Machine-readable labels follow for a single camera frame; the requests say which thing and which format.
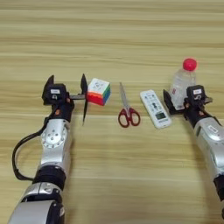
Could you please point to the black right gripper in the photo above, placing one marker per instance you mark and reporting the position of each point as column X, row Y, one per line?
column 194, row 113

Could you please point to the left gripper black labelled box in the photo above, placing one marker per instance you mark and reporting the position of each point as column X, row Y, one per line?
column 57, row 92

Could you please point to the white remote control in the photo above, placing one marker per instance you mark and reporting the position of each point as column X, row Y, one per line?
column 155, row 109

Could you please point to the colourful puzzle cube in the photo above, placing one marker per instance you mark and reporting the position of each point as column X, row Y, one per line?
column 98, row 92

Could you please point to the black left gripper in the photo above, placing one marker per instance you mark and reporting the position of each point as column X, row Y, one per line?
column 64, row 110

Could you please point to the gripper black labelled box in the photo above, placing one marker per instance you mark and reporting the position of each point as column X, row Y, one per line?
column 196, row 93
column 57, row 92

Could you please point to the clear bottle red cap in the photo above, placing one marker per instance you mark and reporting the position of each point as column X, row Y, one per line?
column 182, row 83

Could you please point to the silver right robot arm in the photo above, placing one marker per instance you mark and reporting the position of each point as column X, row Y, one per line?
column 211, row 143

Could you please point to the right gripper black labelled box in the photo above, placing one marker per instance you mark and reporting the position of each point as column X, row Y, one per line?
column 196, row 93

